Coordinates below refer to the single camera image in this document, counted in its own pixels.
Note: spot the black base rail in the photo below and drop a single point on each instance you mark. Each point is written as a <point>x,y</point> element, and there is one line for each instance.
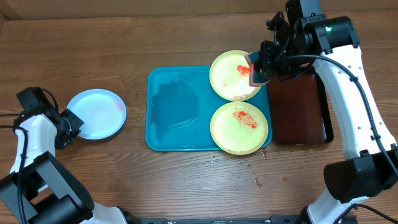
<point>276,219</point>

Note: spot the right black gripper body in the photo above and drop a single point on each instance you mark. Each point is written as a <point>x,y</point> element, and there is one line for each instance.
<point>271,54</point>

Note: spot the yellow-green plate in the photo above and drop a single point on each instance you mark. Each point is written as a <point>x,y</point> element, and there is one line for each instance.
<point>239,128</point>
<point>229,76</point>

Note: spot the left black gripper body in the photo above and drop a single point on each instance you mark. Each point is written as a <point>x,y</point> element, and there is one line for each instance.
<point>69,129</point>

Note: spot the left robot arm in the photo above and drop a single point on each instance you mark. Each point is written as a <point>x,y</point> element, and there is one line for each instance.
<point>39,189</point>

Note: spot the light blue plate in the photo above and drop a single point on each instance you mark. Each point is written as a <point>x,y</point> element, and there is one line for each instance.
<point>103,113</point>

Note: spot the teal plastic tray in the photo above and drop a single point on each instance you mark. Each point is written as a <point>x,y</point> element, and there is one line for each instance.
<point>180,105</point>

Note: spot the black tray with red water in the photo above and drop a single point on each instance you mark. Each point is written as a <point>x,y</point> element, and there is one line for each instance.
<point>299,110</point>

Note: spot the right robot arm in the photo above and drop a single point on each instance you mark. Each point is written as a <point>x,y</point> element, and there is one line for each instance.
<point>331,46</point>

